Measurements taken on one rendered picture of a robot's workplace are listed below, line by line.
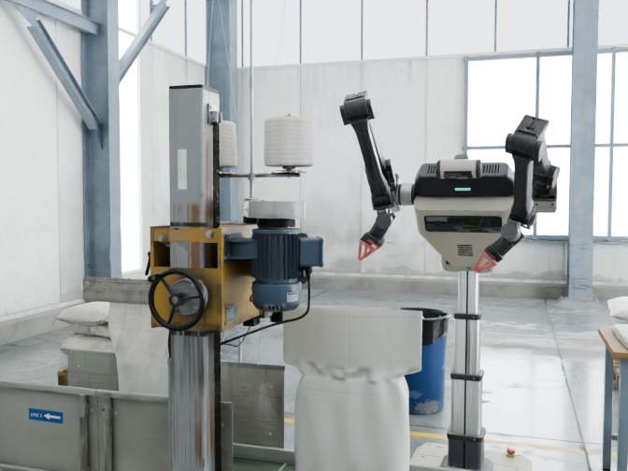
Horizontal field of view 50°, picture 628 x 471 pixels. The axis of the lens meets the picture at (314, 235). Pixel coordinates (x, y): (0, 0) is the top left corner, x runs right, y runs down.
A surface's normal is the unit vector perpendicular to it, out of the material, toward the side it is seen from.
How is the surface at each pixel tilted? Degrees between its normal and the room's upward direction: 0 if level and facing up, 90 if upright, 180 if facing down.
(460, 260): 130
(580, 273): 90
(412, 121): 90
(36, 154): 90
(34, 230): 90
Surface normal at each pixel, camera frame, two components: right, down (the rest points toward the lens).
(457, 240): -0.26, 0.68
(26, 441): -0.29, 0.05
